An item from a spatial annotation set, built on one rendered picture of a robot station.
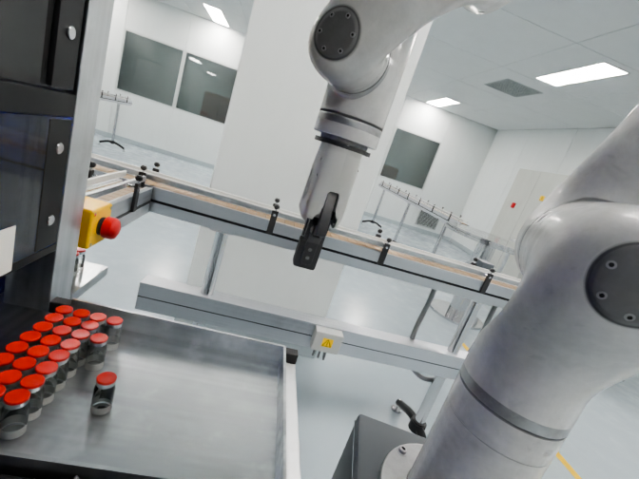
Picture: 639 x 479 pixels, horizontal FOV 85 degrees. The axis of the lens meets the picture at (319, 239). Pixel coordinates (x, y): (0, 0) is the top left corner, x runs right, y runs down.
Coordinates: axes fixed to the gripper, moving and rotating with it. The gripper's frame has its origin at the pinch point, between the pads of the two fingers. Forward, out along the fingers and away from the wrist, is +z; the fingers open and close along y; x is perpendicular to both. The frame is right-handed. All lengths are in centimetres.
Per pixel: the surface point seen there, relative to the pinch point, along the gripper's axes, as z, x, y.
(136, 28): -120, -352, -796
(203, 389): 22.2, -8.5, 3.9
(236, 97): -24, -35, -143
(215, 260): 40, -19, -86
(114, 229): 10.5, -31.3, -16.6
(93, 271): 22.5, -35.9, -22.4
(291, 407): 22.4, 4.4, 3.9
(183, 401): 22.2, -10.6, 6.8
